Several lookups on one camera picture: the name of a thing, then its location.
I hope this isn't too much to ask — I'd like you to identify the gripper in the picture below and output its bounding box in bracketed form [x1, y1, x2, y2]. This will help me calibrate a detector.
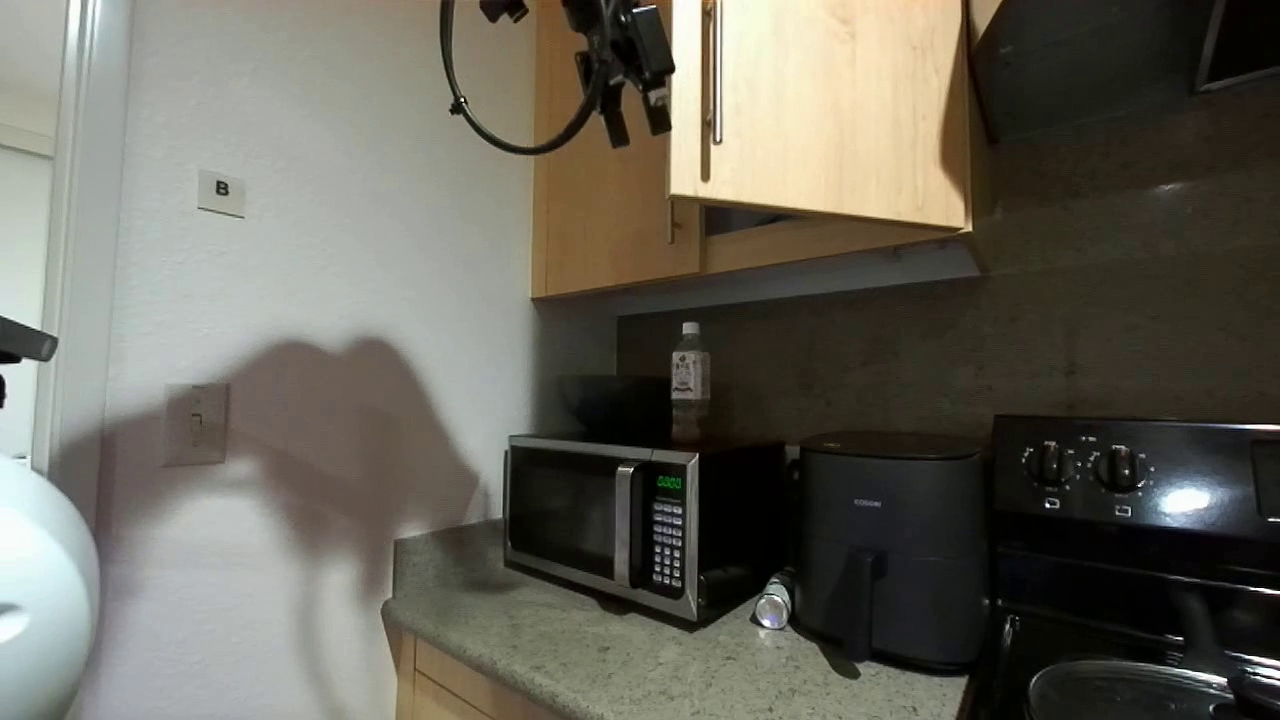
[562, 0, 677, 149]

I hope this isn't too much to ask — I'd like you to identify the wooden cabinet door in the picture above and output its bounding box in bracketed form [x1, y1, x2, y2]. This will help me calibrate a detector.
[668, 0, 972, 232]

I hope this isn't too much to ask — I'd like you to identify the microwave door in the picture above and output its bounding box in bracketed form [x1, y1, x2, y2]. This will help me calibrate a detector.
[504, 444, 642, 592]

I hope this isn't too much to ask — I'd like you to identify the clear plastic bottle white cap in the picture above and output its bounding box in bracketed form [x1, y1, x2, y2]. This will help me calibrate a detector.
[669, 321, 713, 444]

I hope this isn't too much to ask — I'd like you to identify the black bowl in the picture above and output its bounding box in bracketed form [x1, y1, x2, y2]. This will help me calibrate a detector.
[556, 374, 674, 442]

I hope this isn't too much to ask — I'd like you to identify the black and silver microwave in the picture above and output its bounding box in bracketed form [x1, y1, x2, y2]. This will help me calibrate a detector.
[502, 431, 793, 627]

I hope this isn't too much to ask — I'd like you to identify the black range hood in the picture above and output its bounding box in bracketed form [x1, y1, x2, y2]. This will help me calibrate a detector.
[968, 0, 1280, 143]

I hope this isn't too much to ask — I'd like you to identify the dark grey air fryer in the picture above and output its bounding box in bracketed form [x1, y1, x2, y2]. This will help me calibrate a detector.
[794, 431, 992, 670]

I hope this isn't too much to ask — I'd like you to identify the silver flashlight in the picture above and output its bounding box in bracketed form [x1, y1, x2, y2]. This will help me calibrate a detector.
[752, 569, 798, 632]

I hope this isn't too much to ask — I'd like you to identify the black stove knob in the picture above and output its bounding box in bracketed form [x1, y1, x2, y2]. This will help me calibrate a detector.
[1094, 444, 1144, 494]
[1028, 441, 1077, 490]

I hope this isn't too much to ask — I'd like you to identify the wooden counter drawer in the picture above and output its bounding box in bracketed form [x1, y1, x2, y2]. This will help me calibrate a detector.
[394, 624, 566, 720]

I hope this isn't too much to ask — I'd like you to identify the black stove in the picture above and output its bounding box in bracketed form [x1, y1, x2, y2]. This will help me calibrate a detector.
[962, 414, 1280, 720]

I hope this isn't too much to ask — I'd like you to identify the pan with glass lid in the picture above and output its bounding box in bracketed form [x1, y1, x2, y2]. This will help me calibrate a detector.
[1024, 588, 1280, 720]

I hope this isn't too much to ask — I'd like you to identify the silver cabinet door handle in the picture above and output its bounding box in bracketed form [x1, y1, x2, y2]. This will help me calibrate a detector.
[702, 0, 725, 147]

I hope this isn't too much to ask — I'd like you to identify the wooden wall cabinet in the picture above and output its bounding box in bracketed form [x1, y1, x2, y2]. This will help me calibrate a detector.
[531, 0, 978, 300]

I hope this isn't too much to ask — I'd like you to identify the white wall label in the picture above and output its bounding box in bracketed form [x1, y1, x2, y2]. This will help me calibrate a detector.
[196, 168, 248, 220]

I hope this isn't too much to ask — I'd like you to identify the microwave door handle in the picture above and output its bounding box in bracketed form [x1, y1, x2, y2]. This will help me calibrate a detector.
[613, 461, 642, 590]

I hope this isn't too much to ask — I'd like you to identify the wall light switch plate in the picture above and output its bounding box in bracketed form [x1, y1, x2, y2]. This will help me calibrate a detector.
[162, 381, 232, 469]

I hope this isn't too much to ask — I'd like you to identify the air fryer drawer handle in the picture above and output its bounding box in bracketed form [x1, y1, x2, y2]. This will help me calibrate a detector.
[843, 547, 888, 662]

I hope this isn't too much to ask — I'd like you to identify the white door frame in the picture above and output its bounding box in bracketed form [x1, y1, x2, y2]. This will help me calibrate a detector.
[30, 0, 133, 531]

